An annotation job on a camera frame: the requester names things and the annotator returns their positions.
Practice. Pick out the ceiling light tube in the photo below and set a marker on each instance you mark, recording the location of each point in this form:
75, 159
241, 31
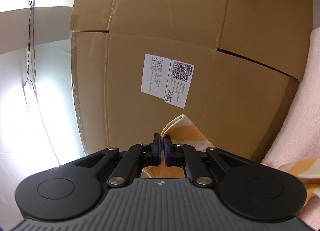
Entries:
47, 125

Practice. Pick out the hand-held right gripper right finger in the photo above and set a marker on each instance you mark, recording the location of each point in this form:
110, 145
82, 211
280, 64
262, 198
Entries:
166, 152

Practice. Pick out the tape-marked cardboard box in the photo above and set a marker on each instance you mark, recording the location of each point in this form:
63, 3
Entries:
170, 3

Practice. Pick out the white shipping label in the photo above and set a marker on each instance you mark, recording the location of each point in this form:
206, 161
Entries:
162, 78

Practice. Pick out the plain cardboard box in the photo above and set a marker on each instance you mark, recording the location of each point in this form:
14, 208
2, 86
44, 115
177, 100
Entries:
92, 0
270, 20

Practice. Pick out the pink towel blanket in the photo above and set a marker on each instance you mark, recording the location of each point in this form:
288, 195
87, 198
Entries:
300, 120

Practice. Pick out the large labelled cardboard box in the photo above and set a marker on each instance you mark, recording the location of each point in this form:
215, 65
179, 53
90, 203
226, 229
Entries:
225, 108

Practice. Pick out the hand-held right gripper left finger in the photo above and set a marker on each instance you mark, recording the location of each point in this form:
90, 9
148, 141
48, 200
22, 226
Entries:
159, 150

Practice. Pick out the orange striped shirt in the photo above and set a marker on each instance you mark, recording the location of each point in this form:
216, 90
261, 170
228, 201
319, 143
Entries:
182, 128

